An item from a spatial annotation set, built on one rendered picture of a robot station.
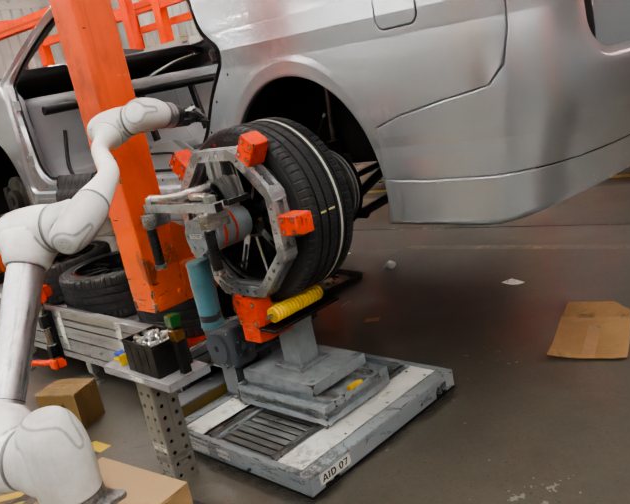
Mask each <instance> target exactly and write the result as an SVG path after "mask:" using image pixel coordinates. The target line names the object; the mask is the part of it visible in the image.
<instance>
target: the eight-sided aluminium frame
mask: <svg viewBox="0 0 630 504"><path fill-rule="evenodd" d="M237 147H238V145H237V146H230V147H221V148H212V149H210V148H208V149H204V150H200V151H197V152H193V153H191V156H190V158H189V163H188V166H187V169H186V172H185V175H184V178H183V181H182V184H181V187H180V190H179V191H182V190H185V189H189V188H192V187H195V186H199V185H201V183H202V180H203V177H204V174H205V172H206V166H205V162H208V161H210V162H214V161H220V162H221V161H231V162H232V163H233V164H234V166H235V167H236V168H237V169H238V170H239V171H240V172H241V173H242V174H243V175H244V176H245V178H246V179H247V180H248V181H249V182H250V183H251V184H252V185H253V186H254V187H255V188H256V189H257V191H258V192H259V193H260V194H261V195H262V196H263V197H264V199H265V202H266V206H267V211H268V215H269V220H270V224H271V229H272V233H273V238H274V242H275V247H276V251H277V254H276V256H275V258H274V260H273V262H272V264H271V266H270V268H269V270H268V272H267V274H266V276H265V278H264V280H263V281H259V280H249V279H239V278H238V277H237V276H236V275H235V274H234V273H233V272H232V270H231V269H230V268H229V267H228V266H227V265H226V263H225V262H224V261H223V260H222V262H223V266H224V268H225V269H226V274H224V275H221V276H214V279H215V280H216V282H217V283H218V284H219V285H220V286H221V289H223V290H224V291H225V292H226V293H228V294H230V295H231V293H234V294H237V295H244V296H252V297H259V298H266V297H268V296H270V295H272V294H274V293H276V292H277V291H278V289H279V288H280V286H281V284H282V282H283V280H284V278H285V276H286V274H287V272H288V271H289V269H290V267H291V265H292V263H293V261H294V259H295V258H296V256H297V254H298V250H297V244H296V240H295V236H282V235H281V232H280V227H279V223H278V218H277V216H279V215H281V214H284V213H286V212H289V208H288V203H287V199H286V198H287V196H286V194H285V190H284V188H283V187H282V186H281V184H280V182H279V183H278V182H277V180H276V179H275V178H274V177H273V176H272V175H271V174H270V173H269V172H268V171H267V170H266V169H265V168H264V167H263V165H262V164H261V163H260V164H257V165H254V166H251V167H248V166H246V165H245V164H244V163H243V162H242V161H240V160H239V159H238V158H237V157H236V152H237ZM181 202H198V201H191V200H189V198H188V197H185V198H181V199H178V203H181ZM200 214H201V213H182V216H183V220H184V224H185V226H186V223H187V222H188V221H189V220H191V219H194V218H197V216H198V215H200ZM191 251H192V253H193V254H194V256H195V258H201V257H206V258H208V259H209V260H210V256H209V253H206V254H204V255H199V254H197V253H195V252H194V251H193V250H192V249H191ZM210 266H211V269H212V264H211V260H210ZM212 271H213V269H212Z"/></svg>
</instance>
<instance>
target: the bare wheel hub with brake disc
mask: <svg viewBox="0 0 630 504"><path fill-rule="evenodd" d="M329 151H330V152H331V153H332V154H333V156H334V159H336V161H337V162H338V165H339V166H340V168H341V170H340V171H342V172H343V175H344V178H345V179H346V184H347V185H348V188H349V189H348V191H349V192H350V196H351V197H350V198H351V200H352V208H353V216H355V215H356V213H357V210H358V207H359V201H360V193H359V186H358V182H357V179H356V176H355V174H354V172H353V170H352V168H351V167H350V165H349V164H348V163H347V161H346V160H345V159H344V158H343V157H341V156H340V155H339V154H337V153H336V152H334V151H331V150H329Z"/></svg>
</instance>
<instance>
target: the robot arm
mask: <svg viewBox="0 0 630 504"><path fill-rule="evenodd" d="M208 121H209V120H208V118H207V116H206V114H203V113H202V111H201V110H200V109H199V108H197V107H195V106H194V104H191V105H190V107H189V108H188V109H187V108H181V107H180V106H178V105H174V104H173V103H170V102H164V101H160V100H158V99H155V98H147V97H141V98H136V99H133V100H131V101H130V102H128V103H127V104H126V105H125V106H122V107H116V108H113V109H110V110H107V111H104V112H102V113H100V114H98V115H96V116H95V117H94V118H92V119H91V120H90V122H89V123H88V125H87V134H88V137H89V138H90V140H91V141H92V142H93V143H92V147H91V153H92V157H93V159H94V162H95V164H96V167H97V169H98V173H97V174H96V176H95V177H94V178H93V179H92V180H91V181H90V182H89V183H87V184H86V185H85V186H84V187H83V188H82V189H80V190H79V191H78V192H77V194H76V195H75V196H74V197H73V198H72V199H67V200H64V201H61V202H57V203H53V204H40V205H33V206H28V207H24V208H20V209H16V210H14V211H11V212H9V213H7V214H5V215H4V216H2V217H1V218H0V254H1V257H2V262H3V264H4V266H5V267H6V272H5V278H4V284H3V290H2V296H1V302H0V493H11V492H18V491H19V492H22V493H24V494H26V495H29V496H31V497H36V498H37V500H38V503H39V504H117V503H118V502H120V501H121V500H123V499H125V498H126V497H127V492H126V490H125V489H123V488H109V487H106V486H105V484H104V482H103V479H102V476H101V473H100V468H99V464H98V460H97V457H96V454H95V451H94V448H93V446H92V443H91V440H90V438H89V436H88V434H87V431H86V429H85V428H84V426H83V425H82V423H81V422H80V420H79V419H78V418H77V417H76V416H75V415H74V414H73V413H72V412H71V411H69V410H68V409H66V408H62V407H60V406H47V407H43V408H40V409H37V410H35V411H33V412H31V410H30V409H29V408H28V406H25V403H26V396H27V390H28V383H29V376H30V370H31V363H32V356H33V349H34V343H35V336H36V329H37V322H38V316H39V309H40V302H41V296H42V289H43V282H44V275H45V272H47V271H48V269H49V268H50V267H51V265H52V263H53V261H54V259H55V257H56V256H57V254H58V252H60V253H62V254H68V255H70V254H75V253H77V252H79V251H81V250H82V249H84V248H85V247H86V246H87V245H88V244H89V243H90V242H91V241H92V240H93V239H94V237H95V236H96V235H97V233H98V232H99V230H100V229H101V227H102V225H103V224H104V222H105V219H106V216H107V214H108V212H109V210H110V206H111V203H112V199H113V196H114V193H115V190H116V187H117V184H118V181H119V174H120V172H119V167H118V165H117V163H116V161H115V160H114V158H113V156H112V155H111V153H110V152H109V150H115V149H117V148H119V147H120V146H121V145H122V144H124V143H125V142H126V141H128V140H129V139H130V137H132V136H134V135H137V134H140V133H145V132H150V131H154V130H157V129H160V128H168V129H169V128H170V129H172V128H175V127H183V126H190V125H191V123H195V122H203V123H206V122H208Z"/></svg>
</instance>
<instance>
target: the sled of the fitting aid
mask: <svg viewBox="0 0 630 504"><path fill-rule="evenodd" d="M389 383H390V380H389V375H388V370H387V366H386V365H381V364H376V363H371V362H366V363H365V364H363V365H362V366H360V367H359V368H357V369H356V370H354V371H353V372H351V373H350V374H348V375H347V376H345V377H344V378H342V379H341V380H339V381H338V382H336V383H335V384H333V385H332V386H330V387H329V388H327V389H326V390H324V391H323V392H321V393H320V394H318V395H317V396H315V397H313V396H309V395H305V394H301V393H297V392H293V391H289V390H286V389H282V388H278V387H274V386H270V385H266V384H262V383H258V382H254V381H251V380H247V379H245V380H243V381H242V382H240V383H238V384H237V388H238V392H239V396H240V400H241V401H242V402H246V403H249V404H252V405H256V406H259V407H263V408H266V409H269V410H273V411H276V412H280V413H283V414H286V415H290V416H293V417H297V418H300V419H303V420H307V421H310V422H314V423H317V424H320V425H324V426H327V427H330V426H331V425H332V424H334V423H335V422H337V421H338V420H339V419H341V418H342V417H343V416H345V415H346V414H348V413H349V412H350V411H352V410H353V409H355V408H356V407H357V406H359V405H360V404H362V403H363V402H364V401H366V400H367V399H369V398H370V397H371V396H373V395H374V394H376V393H377V392H378V391H380V390H381V389H382V388H384V387H385V386H387V385H388V384H389Z"/></svg>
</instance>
